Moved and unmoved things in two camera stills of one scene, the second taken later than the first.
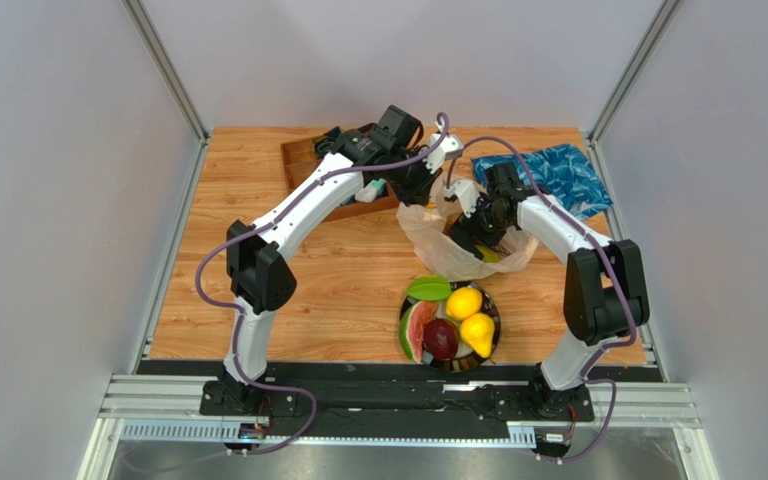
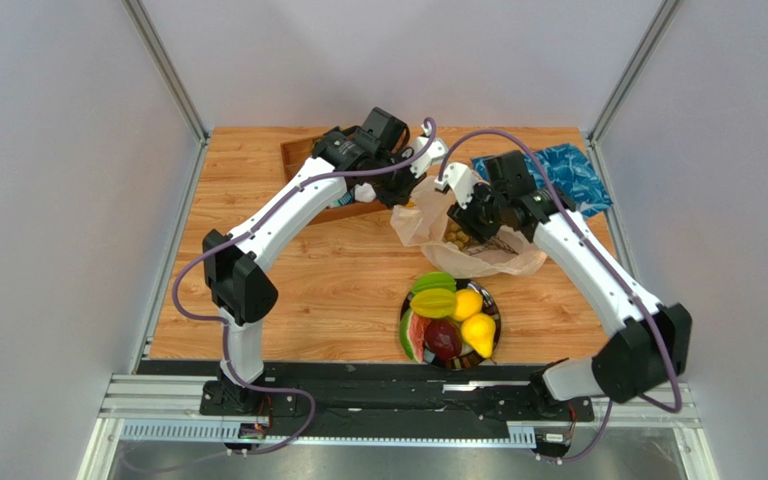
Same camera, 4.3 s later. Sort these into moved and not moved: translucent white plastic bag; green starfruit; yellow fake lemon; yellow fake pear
Moved: green starfruit
Not moved: translucent white plastic bag; yellow fake pear; yellow fake lemon
